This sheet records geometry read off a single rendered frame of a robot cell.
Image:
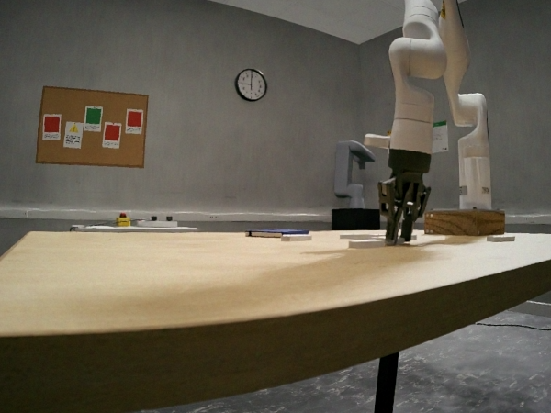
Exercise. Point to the dark blue rectangular pad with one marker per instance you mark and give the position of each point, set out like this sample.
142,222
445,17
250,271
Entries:
274,233

